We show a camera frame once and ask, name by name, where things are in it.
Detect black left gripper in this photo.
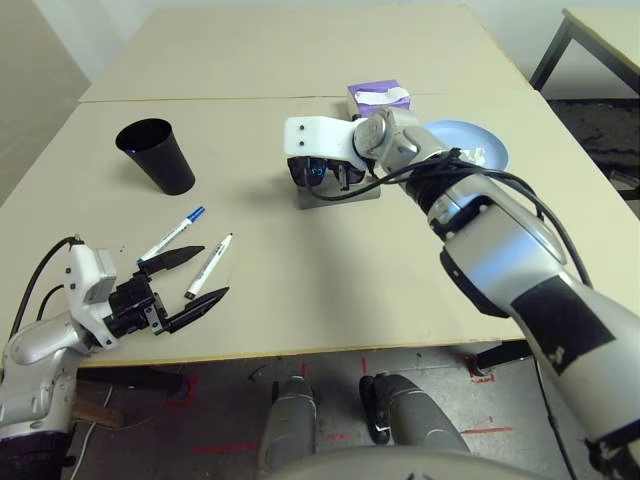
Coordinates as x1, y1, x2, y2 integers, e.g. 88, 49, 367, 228
107, 245, 231, 337

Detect grey glasses case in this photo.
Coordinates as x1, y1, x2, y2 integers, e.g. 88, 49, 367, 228
297, 169, 384, 211

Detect white marker black cap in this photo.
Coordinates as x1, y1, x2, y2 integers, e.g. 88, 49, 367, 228
183, 232, 235, 301

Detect black sunglasses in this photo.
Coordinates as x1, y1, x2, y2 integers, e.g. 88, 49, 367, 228
288, 155, 366, 190

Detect blue plate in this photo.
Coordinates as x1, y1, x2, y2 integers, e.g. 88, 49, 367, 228
424, 118, 511, 171

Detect white marker blue cap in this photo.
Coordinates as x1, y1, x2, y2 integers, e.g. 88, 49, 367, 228
137, 206, 207, 265

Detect purple tissue box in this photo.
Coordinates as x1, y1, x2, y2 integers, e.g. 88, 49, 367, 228
346, 78, 414, 114

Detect black plastic cup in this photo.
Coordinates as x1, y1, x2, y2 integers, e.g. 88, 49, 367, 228
114, 117, 197, 197

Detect brown wooden block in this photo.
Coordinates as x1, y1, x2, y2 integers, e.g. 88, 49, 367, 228
74, 379, 124, 429

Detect grey robot left leg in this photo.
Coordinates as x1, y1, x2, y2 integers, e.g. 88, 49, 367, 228
257, 375, 319, 471

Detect grey robot leg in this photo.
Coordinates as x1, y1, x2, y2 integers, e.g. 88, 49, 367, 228
359, 372, 471, 454
257, 375, 319, 471

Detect grey robot right leg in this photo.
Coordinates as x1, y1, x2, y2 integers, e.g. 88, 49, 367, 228
359, 372, 471, 454

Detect grey robot torso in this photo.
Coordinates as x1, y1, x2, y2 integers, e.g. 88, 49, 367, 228
259, 446, 551, 480

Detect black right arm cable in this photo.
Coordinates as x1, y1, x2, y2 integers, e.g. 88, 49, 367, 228
294, 147, 594, 480

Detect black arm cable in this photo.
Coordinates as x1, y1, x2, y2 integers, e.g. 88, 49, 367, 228
9, 234, 84, 341
294, 147, 594, 480

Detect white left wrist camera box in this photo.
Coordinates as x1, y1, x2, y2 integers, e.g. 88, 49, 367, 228
64, 242, 121, 349

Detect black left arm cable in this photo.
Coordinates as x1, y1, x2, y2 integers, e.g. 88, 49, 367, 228
9, 234, 84, 341

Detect thin white wire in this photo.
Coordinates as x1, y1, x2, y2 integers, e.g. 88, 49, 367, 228
77, 383, 115, 464

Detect beige side table black frame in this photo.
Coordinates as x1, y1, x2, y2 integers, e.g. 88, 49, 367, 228
528, 7, 640, 96

